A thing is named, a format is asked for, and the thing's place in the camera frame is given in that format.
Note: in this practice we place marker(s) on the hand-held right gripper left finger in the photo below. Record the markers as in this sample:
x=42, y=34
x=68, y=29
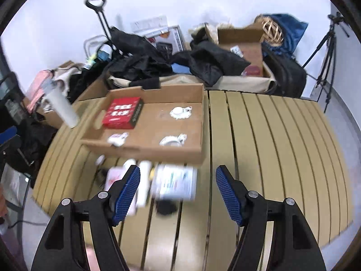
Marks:
x=127, y=194

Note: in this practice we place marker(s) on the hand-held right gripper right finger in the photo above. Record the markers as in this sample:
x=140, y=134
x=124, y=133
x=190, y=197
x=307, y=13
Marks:
x=230, y=194

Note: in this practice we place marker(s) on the pink white cartoon packet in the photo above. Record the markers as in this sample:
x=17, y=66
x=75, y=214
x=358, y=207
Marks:
x=114, y=176

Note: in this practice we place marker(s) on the black fuzzy round object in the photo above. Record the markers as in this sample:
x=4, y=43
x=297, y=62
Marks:
x=167, y=206

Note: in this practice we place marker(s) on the white paper packet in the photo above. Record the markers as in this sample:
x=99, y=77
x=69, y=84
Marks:
x=174, y=183

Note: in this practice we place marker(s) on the shallow cardboard tray box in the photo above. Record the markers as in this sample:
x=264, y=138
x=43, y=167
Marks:
x=158, y=127

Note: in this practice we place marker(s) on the small white packet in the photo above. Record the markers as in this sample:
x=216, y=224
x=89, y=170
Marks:
x=116, y=139

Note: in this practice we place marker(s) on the red box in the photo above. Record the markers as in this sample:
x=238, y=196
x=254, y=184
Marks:
x=121, y=113

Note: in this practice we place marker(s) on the dark cloth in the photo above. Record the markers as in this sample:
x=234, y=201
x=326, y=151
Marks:
x=33, y=141

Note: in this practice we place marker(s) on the low cardboard box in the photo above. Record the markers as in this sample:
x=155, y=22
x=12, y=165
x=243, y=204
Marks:
x=90, y=90

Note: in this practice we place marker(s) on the white thermos bottle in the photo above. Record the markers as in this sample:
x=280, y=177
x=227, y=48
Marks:
x=62, y=104

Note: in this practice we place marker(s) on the black backpack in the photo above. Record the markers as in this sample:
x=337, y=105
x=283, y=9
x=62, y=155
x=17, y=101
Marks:
x=287, y=73

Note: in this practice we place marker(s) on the light blue item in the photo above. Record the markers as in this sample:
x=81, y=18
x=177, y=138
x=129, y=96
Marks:
x=179, y=69

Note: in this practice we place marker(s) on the beige tote bag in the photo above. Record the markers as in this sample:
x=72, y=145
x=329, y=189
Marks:
x=63, y=74

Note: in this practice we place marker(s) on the black jacket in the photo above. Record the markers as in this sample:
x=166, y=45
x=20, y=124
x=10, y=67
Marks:
x=135, y=59
x=211, y=59

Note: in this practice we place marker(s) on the pink bag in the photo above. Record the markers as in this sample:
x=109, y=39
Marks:
x=39, y=86

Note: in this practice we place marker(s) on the black cart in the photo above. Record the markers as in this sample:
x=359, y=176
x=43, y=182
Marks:
x=11, y=101

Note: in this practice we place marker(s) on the open cardboard box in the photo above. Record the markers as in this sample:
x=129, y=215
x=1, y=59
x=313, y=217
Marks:
x=242, y=42

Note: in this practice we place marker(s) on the printed appliance box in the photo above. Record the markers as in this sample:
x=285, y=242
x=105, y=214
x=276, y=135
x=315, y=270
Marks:
x=169, y=38

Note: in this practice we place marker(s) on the wicker basket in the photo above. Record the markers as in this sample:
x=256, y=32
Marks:
x=270, y=31

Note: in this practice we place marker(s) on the blue bag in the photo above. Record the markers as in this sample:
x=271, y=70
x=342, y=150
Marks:
x=292, y=31

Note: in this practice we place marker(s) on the black tripod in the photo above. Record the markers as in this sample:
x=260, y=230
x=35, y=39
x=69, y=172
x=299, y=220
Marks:
x=330, y=48

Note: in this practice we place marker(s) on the white metal frame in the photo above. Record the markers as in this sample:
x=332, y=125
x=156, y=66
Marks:
x=89, y=43

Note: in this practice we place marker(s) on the white wall socket plate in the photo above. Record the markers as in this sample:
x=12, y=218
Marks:
x=149, y=22

